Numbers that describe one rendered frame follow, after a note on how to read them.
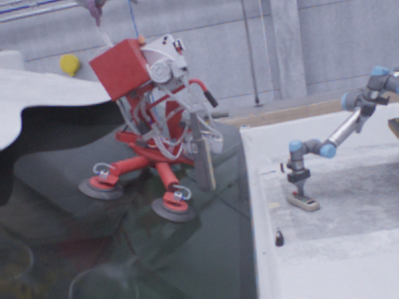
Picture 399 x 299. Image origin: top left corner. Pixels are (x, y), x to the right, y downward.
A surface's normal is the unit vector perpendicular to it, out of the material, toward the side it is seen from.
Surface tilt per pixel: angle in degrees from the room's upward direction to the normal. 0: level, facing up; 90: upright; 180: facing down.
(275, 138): 90
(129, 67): 90
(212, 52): 90
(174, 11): 90
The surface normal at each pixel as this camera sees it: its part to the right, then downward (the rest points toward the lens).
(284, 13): -0.07, 0.28
